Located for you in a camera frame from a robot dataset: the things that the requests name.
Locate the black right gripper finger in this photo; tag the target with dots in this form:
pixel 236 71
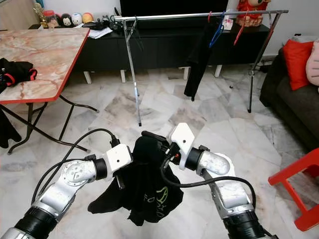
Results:
pixel 155 138

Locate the black T-shirt with green logo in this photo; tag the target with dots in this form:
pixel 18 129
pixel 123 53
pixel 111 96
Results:
pixel 149 194

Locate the blue plastic hanger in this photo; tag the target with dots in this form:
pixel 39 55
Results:
pixel 217 36

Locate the red plastic hanger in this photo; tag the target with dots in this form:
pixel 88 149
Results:
pixel 240 32
pixel 209 17

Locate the black hanging trousers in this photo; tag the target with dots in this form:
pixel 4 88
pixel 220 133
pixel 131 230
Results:
pixel 197 64

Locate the black TV console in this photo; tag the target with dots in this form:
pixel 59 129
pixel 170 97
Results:
pixel 159 50

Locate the white papers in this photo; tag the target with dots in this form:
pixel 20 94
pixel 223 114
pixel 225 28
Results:
pixel 99 33

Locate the red plastic stool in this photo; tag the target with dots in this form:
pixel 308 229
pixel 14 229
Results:
pixel 291 172

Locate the silver metal clothes rack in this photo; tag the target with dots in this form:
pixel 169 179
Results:
pixel 169 16

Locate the black electronics pile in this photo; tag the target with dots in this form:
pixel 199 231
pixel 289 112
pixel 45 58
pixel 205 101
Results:
pixel 107 22

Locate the dark grey fabric sofa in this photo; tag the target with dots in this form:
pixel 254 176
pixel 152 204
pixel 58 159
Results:
pixel 294 109

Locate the black television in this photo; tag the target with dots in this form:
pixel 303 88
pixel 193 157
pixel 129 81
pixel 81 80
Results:
pixel 174 7

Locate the marble-look folding table red edge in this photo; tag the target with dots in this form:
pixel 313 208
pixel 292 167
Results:
pixel 45 59

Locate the orange round plush toy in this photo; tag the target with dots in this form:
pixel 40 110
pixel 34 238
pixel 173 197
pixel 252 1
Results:
pixel 87 18

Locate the white round plush toy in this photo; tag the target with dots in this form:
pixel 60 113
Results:
pixel 77 19

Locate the black round plush toy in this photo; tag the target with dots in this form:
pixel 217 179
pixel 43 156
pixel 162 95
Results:
pixel 66 20

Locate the black jacket with red cuffs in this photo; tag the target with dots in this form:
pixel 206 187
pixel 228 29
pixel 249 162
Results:
pixel 15 72

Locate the red square cushion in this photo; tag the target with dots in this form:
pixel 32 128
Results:
pixel 296 62

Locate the glass jar with red lid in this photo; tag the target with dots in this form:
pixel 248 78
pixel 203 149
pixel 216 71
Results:
pixel 50 20

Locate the red fortune figurine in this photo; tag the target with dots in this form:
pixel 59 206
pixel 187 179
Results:
pixel 253 12

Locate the gold trophy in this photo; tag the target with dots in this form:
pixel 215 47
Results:
pixel 40 17

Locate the pink cat face cushion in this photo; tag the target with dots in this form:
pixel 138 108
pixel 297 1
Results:
pixel 314 64

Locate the light wooden cabinet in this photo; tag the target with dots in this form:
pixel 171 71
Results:
pixel 17 15

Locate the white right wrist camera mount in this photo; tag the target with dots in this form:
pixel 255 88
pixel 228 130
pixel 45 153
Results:
pixel 182 137

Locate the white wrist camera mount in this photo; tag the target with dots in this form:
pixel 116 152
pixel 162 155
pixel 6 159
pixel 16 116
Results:
pixel 119 155
pixel 182 137

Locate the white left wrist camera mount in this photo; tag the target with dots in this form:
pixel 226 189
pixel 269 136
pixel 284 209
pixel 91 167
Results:
pixel 119 155

